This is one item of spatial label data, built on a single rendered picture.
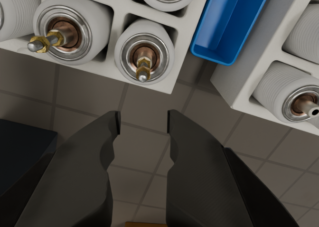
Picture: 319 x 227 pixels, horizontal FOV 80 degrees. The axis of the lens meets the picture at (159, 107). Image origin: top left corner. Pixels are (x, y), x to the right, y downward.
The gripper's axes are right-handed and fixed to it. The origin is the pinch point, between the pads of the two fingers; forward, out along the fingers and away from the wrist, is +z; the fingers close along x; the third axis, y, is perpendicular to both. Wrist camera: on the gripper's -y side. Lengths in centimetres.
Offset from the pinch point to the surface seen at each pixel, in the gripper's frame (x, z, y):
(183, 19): 6.4, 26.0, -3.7
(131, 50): -2.4, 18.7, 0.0
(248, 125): 34, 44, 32
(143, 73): -0.4, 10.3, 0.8
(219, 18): 18.5, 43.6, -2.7
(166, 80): 3.5, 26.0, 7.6
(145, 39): -0.3, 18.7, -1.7
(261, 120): 38, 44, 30
